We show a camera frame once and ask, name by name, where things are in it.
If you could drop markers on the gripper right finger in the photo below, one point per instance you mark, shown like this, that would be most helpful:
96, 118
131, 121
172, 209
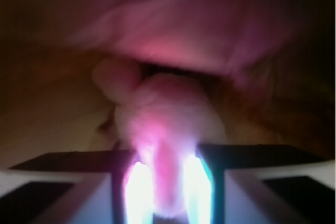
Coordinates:
260, 184

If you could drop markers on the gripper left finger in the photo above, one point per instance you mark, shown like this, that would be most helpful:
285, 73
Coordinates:
77, 187

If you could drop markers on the pink plush bunny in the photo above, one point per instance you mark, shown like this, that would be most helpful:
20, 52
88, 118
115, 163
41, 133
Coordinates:
169, 63

